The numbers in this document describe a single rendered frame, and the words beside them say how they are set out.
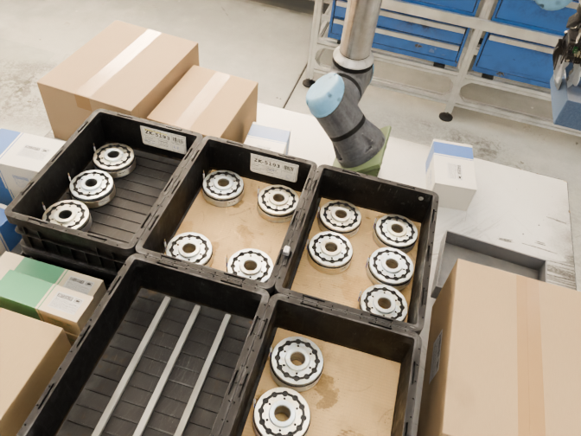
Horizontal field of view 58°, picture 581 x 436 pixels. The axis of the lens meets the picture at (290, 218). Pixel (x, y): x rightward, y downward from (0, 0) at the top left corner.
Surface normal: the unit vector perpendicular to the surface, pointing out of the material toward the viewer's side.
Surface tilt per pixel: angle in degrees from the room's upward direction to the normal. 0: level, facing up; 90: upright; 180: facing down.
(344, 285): 0
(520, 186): 0
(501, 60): 90
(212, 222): 0
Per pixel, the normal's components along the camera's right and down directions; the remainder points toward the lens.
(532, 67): -0.29, 0.70
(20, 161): 0.08, -0.66
